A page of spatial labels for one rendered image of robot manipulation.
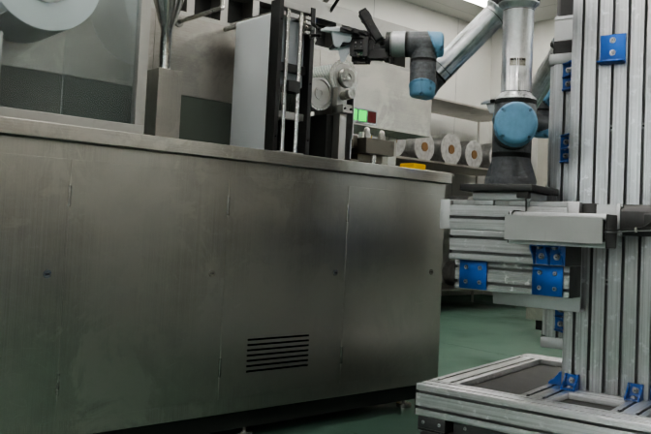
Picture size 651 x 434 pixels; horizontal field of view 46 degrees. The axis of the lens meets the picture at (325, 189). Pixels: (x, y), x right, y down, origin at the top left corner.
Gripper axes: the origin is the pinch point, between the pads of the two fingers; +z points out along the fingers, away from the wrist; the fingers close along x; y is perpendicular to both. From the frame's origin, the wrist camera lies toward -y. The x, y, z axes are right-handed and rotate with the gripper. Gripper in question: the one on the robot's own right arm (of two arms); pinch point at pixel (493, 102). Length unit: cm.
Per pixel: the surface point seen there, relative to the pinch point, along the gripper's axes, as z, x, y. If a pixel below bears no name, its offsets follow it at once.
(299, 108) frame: -12, -98, 2
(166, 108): -7, -145, 0
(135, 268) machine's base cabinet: -45, -168, 48
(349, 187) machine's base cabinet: -26, -89, 31
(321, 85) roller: 2, -82, -8
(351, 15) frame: 44, -41, -45
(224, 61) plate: 28, -110, -21
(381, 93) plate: 49, -25, -11
